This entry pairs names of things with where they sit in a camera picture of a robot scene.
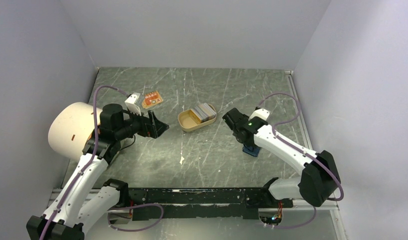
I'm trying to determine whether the blue leather card holder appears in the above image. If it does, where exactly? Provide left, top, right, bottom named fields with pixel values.
left=242, top=145, right=261, bottom=158

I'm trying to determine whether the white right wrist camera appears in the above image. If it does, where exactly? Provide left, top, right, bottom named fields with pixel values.
left=249, top=108, right=270, bottom=121

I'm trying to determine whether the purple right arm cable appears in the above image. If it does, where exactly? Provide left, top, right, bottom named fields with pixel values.
left=256, top=92, right=344, bottom=230

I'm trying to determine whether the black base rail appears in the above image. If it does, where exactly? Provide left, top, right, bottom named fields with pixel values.
left=101, top=177, right=294, bottom=221

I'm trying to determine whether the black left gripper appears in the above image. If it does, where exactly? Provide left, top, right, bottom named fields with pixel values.
left=115, top=105, right=169, bottom=140

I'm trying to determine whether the aluminium frame rail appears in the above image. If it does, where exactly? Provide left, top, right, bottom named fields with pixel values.
left=36, top=188, right=348, bottom=240

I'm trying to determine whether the beige oval card tray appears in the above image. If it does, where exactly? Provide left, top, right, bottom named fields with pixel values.
left=178, top=104, right=217, bottom=132

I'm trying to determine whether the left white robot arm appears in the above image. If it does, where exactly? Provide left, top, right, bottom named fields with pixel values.
left=27, top=102, right=169, bottom=240

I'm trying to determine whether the large white cylinder roll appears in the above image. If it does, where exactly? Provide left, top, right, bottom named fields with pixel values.
left=48, top=102, right=95, bottom=162

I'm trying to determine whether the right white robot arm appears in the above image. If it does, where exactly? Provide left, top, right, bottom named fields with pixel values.
left=222, top=108, right=340, bottom=207

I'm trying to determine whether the stack of cards in tray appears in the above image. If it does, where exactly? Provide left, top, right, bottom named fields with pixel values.
left=190, top=103, right=217, bottom=124

